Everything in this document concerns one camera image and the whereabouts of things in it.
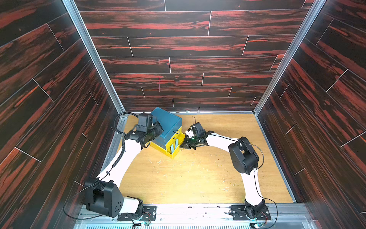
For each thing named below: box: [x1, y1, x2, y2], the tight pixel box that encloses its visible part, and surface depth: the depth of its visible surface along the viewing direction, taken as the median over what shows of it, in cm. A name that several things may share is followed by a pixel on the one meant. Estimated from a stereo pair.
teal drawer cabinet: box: [149, 106, 183, 150], surface depth 89 cm
